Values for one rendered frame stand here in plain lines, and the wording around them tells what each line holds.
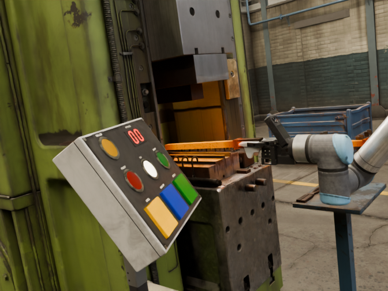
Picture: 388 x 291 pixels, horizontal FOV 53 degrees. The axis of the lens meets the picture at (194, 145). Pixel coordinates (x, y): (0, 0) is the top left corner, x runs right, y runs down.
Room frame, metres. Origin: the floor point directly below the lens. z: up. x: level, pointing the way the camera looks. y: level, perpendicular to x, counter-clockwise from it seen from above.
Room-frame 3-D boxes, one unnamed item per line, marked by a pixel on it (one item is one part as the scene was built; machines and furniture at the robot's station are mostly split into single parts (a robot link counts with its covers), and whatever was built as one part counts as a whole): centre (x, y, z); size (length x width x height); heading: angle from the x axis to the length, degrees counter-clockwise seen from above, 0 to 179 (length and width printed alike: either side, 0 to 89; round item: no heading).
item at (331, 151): (1.17, -0.41, 1.01); 0.12 x 0.09 x 0.10; 51
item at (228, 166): (1.52, 0.06, 0.96); 0.42 x 0.20 x 0.09; 51
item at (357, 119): (5.31, -1.75, 0.36); 1.20 x 0.80 x 0.72; 46
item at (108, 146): (0.80, 0.18, 1.16); 0.05 x 0.03 x 0.04; 141
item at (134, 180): (0.79, 0.13, 1.09); 0.05 x 0.03 x 0.04; 141
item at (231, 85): (1.72, -0.20, 1.27); 0.09 x 0.02 x 0.17; 141
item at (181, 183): (0.97, 0.04, 1.01); 0.07 x 0.05 x 0.07; 166
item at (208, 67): (1.52, 0.06, 1.32); 0.42 x 0.20 x 0.10; 51
